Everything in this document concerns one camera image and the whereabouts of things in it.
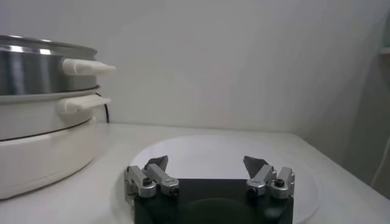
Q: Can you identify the white cable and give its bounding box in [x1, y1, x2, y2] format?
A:
[370, 144, 390, 189]

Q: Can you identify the black cooker power cord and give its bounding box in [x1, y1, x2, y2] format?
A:
[94, 92, 111, 124]

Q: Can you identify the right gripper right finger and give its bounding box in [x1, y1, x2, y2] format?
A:
[243, 155, 296, 200]

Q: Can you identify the stainless steel steamer basket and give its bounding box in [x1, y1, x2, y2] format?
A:
[0, 34, 117, 97]

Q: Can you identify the white electric cooker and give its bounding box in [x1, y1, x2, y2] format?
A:
[0, 88, 112, 201]

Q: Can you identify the white round plate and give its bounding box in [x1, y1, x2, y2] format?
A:
[129, 133, 321, 224]

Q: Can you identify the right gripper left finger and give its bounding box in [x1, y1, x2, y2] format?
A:
[124, 155, 180, 203]

